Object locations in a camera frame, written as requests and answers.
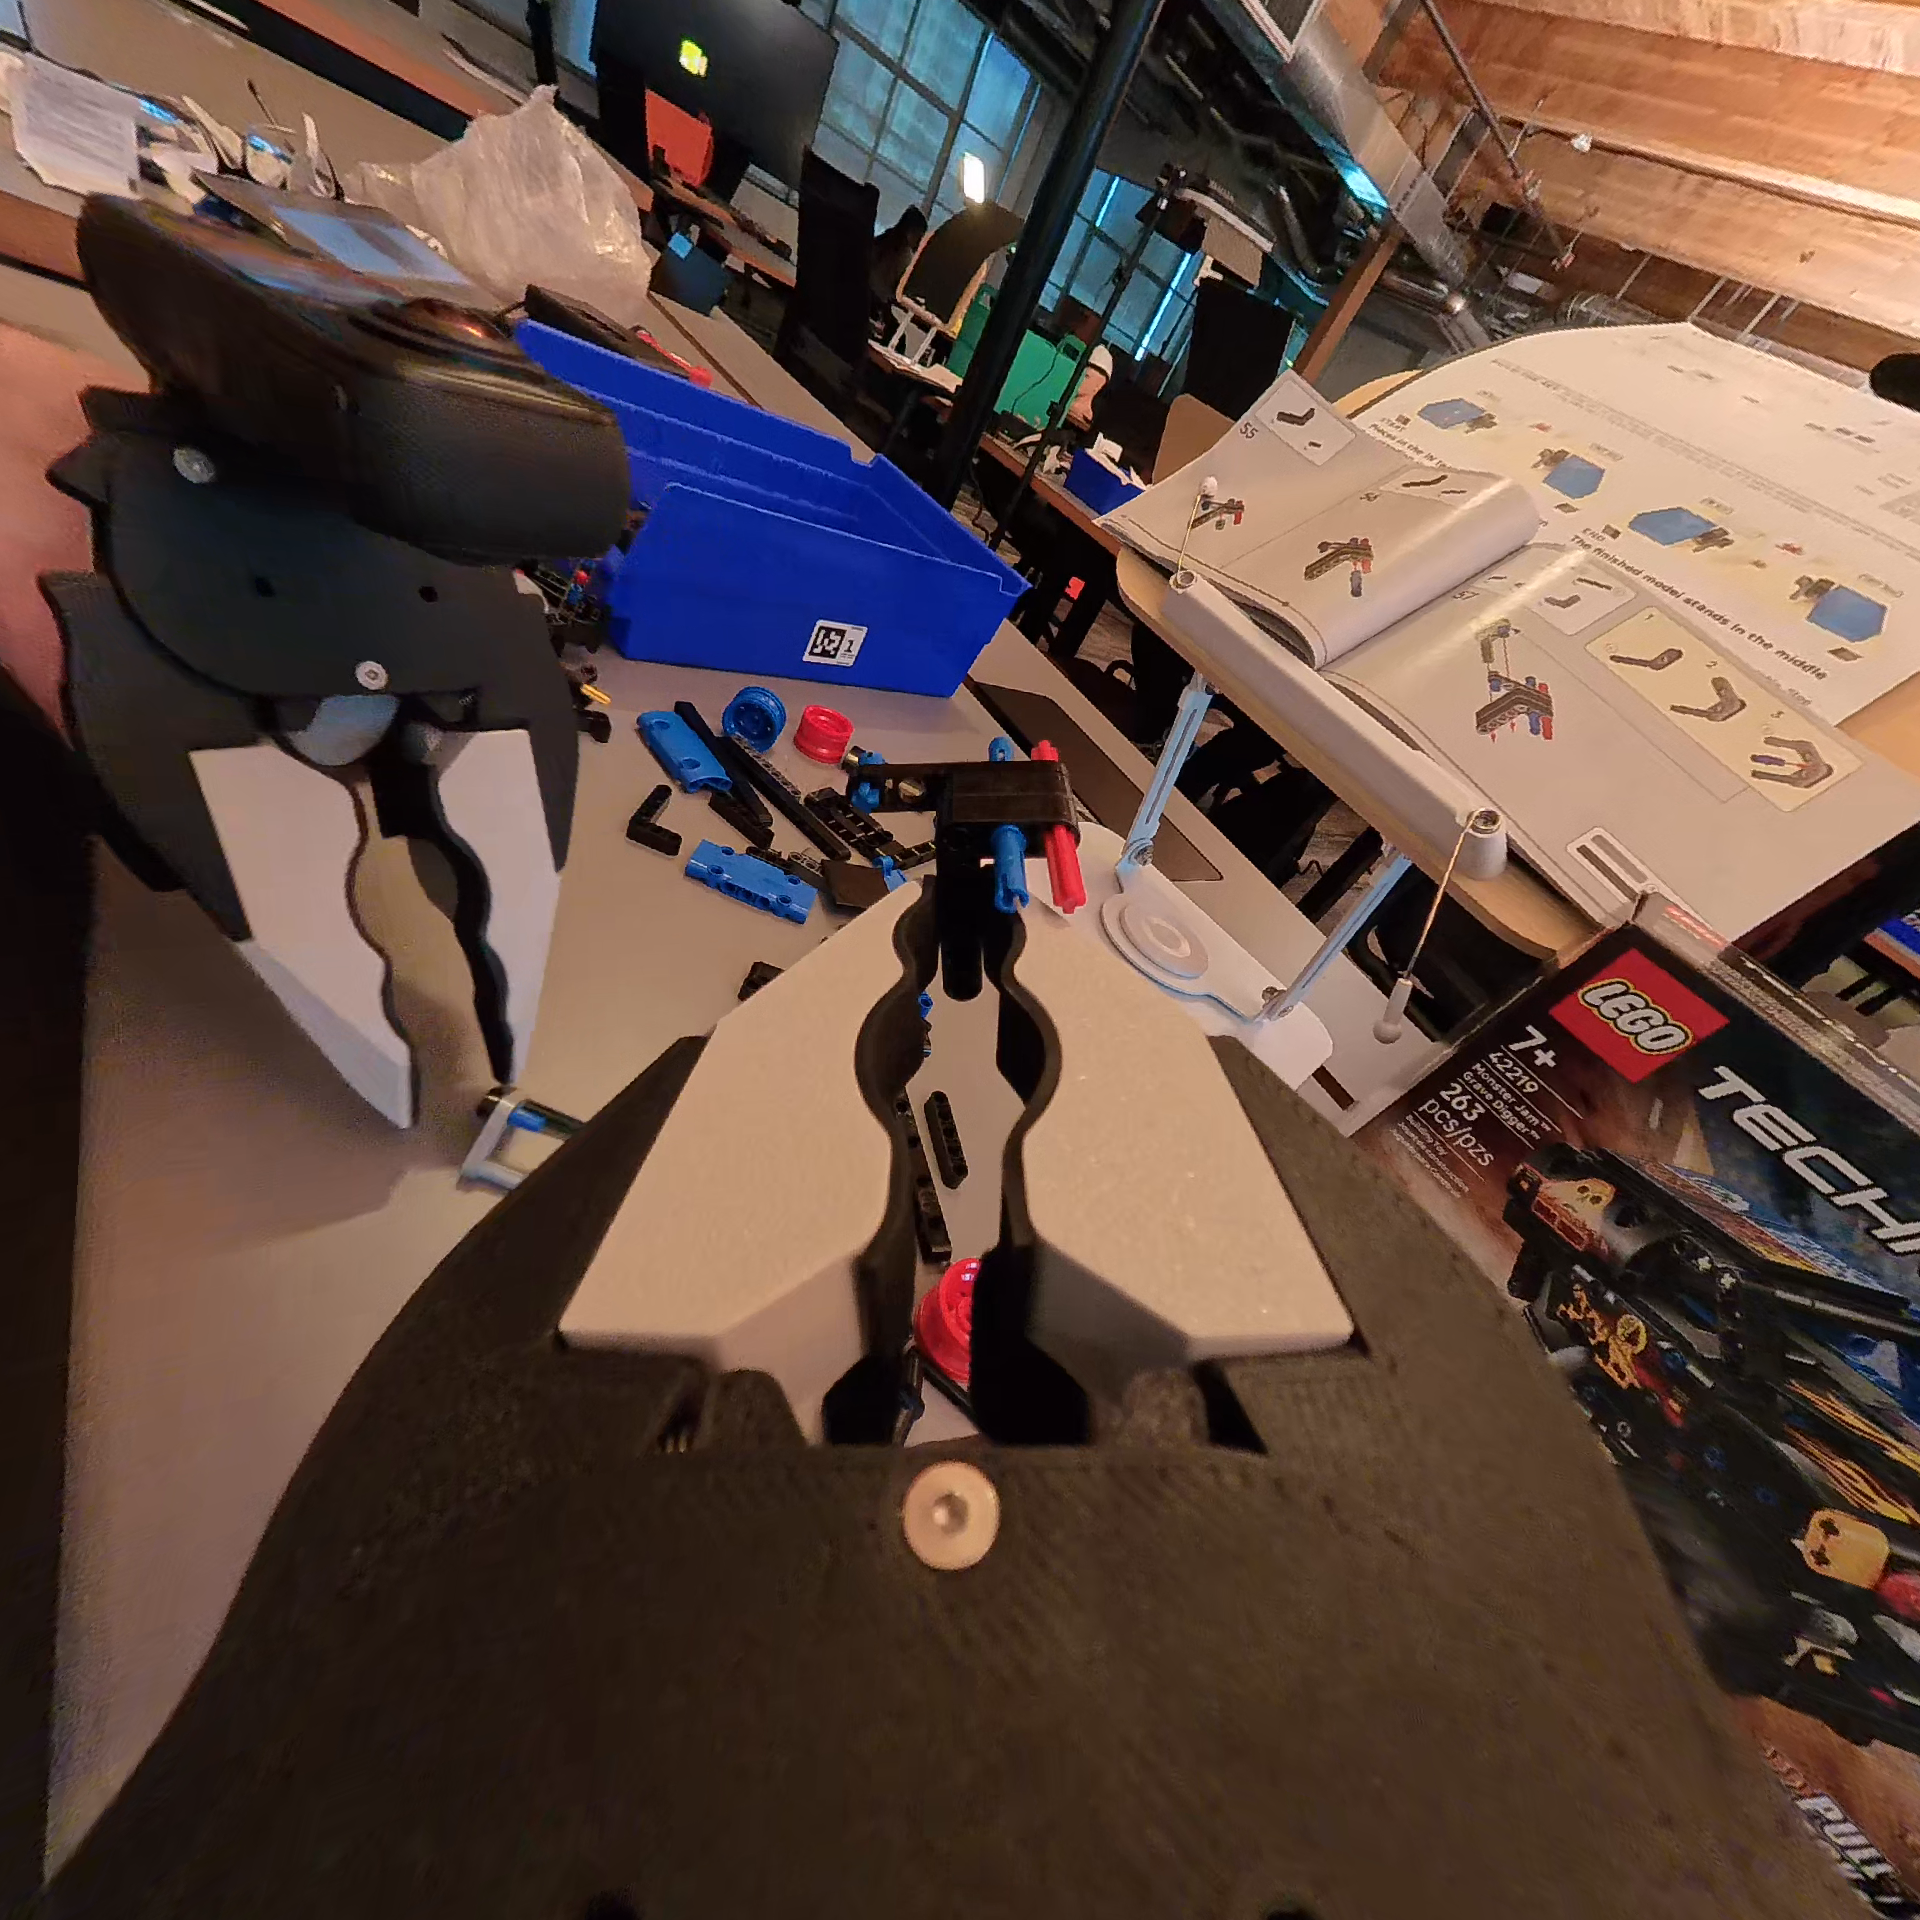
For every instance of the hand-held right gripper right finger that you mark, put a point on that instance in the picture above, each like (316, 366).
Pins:
(1169, 1201)

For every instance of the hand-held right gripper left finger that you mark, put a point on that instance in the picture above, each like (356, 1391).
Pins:
(722, 1201)

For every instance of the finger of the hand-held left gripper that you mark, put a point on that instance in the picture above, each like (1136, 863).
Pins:
(285, 898)
(519, 839)

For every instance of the light grey angled beam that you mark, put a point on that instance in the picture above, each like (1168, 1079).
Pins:
(519, 1131)

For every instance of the black toy assembly with pins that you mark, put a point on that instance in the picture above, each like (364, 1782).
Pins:
(998, 794)

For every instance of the grey desk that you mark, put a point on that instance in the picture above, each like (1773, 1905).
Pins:
(299, 1350)

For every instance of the person's left hand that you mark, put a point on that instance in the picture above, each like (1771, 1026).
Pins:
(28, 448)

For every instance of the blue curved panel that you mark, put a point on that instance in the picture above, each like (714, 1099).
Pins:
(684, 749)

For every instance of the partly built toy truck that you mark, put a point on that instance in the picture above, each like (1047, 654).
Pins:
(562, 645)

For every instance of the black long beam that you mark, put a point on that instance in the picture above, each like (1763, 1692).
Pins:
(930, 1222)

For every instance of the black short beam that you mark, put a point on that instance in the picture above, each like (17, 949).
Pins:
(945, 1135)

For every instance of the red wheel hub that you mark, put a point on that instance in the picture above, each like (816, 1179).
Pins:
(948, 1320)
(822, 732)

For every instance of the white book stand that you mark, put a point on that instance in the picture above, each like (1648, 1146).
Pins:
(1153, 940)

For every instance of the cluster of black straight beams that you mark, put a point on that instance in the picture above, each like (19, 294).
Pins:
(780, 794)

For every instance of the blue wheel hub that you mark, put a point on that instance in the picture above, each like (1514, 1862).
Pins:
(754, 714)

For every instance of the black flat case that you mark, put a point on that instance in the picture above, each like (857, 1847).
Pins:
(598, 338)

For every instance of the crumpled clear plastic bag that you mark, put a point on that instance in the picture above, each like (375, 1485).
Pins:
(509, 193)

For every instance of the blue plastic bin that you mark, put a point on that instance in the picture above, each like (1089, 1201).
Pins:
(780, 600)
(1108, 482)

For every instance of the white printed paper sheet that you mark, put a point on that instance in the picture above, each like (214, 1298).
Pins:
(65, 120)

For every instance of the dark blue small box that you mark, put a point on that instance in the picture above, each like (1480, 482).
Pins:
(690, 268)

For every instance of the toy set box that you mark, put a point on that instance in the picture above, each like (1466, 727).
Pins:
(1725, 1276)

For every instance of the black monitor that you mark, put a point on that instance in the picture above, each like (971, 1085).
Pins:
(722, 60)

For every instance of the instruction booklet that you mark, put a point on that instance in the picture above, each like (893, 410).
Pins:
(1351, 497)

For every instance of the black steel pillar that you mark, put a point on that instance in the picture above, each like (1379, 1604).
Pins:
(1050, 226)

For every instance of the large instruction sheet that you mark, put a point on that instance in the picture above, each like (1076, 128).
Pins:
(1725, 448)

